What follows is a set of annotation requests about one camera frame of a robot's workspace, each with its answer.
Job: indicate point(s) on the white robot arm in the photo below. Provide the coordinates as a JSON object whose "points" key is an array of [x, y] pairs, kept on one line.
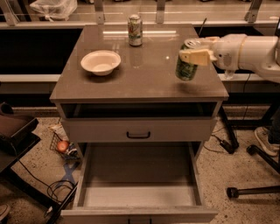
{"points": [[258, 54]]}

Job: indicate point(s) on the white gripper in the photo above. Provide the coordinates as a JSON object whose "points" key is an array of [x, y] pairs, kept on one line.
{"points": [[227, 52]]}

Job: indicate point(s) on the open middle drawer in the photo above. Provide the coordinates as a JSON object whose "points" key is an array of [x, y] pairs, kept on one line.
{"points": [[138, 183]]}

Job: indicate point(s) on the wire basket with snacks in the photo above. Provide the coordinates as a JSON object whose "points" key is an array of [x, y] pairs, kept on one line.
{"points": [[70, 154]]}

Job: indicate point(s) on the white paper bowl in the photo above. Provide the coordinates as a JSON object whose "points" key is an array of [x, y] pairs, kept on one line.
{"points": [[101, 63]]}

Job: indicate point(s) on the clear plastic bag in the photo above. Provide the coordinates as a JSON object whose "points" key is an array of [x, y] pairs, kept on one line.
{"points": [[54, 9]]}

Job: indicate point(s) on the orange apple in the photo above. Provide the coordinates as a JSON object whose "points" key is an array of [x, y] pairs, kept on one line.
{"points": [[62, 146]]}

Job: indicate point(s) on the white green tall can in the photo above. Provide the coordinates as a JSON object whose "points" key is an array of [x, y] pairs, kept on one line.
{"points": [[135, 30]]}

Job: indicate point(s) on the black drawer handle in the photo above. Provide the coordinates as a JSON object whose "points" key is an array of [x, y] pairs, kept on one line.
{"points": [[138, 136]]}

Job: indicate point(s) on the black power adapter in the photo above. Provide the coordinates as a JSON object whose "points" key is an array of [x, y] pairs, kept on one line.
{"points": [[227, 147]]}

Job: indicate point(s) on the grey drawer cabinet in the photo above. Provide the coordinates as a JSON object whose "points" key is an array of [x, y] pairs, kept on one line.
{"points": [[143, 86]]}

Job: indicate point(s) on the green soda can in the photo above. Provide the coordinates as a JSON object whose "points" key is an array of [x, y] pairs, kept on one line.
{"points": [[186, 66]]}

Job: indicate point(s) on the clear water bottle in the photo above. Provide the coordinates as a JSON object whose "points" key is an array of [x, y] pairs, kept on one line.
{"points": [[229, 74]]}

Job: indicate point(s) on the grey sneaker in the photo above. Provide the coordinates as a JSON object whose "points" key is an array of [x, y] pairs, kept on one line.
{"points": [[262, 136]]}

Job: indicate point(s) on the black chair base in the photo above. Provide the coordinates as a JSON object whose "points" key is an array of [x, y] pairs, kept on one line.
{"points": [[259, 178]]}

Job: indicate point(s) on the dark side table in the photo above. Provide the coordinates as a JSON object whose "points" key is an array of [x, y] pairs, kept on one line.
{"points": [[15, 134]]}

